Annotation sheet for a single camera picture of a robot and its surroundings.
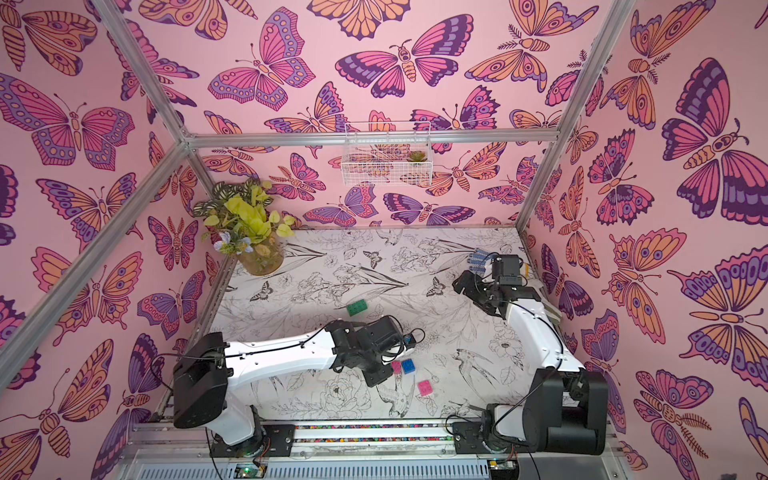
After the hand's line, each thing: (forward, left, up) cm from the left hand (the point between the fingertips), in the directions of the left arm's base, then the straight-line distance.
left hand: (389, 367), depth 79 cm
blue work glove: (+42, -32, -6) cm, 53 cm away
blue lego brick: (+2, -5, -5) cm, 8 cm away
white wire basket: (+58, +1, +27) cm, 64 cm away
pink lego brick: (-3, -10, -5) cm, 11 cm away
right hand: (+21, -23, +7) cm, 32 cm away
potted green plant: (+42, +49, +13) cm, 66 cm away
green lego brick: (+21, +11, -6) cm, 25 cm away
